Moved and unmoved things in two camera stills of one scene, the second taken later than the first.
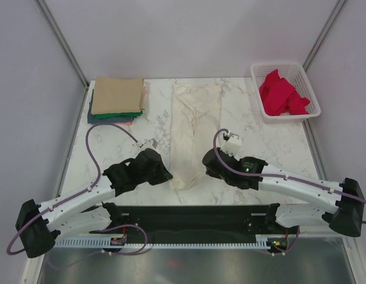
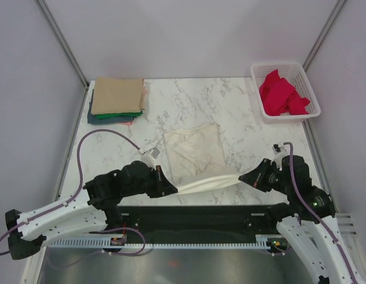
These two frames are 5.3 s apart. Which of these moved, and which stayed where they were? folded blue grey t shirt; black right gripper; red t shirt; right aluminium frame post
Moved: black right gripper
Stayed: red t shirt; right aluminium frame post; folded blue grey t shirt
